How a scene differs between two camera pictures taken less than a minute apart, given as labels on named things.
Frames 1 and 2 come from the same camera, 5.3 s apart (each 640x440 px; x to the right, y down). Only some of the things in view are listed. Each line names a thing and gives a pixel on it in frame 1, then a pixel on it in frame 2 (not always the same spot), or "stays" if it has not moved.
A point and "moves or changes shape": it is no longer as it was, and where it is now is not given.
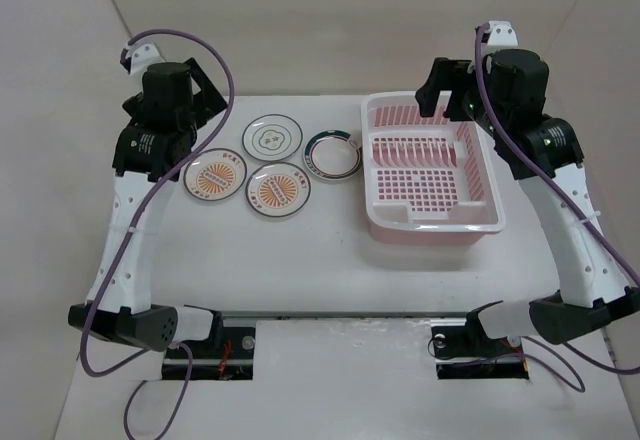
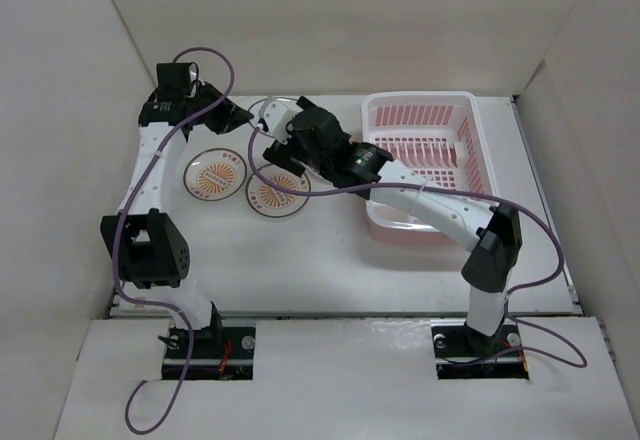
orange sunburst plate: x=277 y=189 stays
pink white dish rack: x=425 y=180 stays
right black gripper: x=442 y=78 → x=286 y=155
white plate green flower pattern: x=272 y=137 moves or changes shape
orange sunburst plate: x=215 y=174 stays
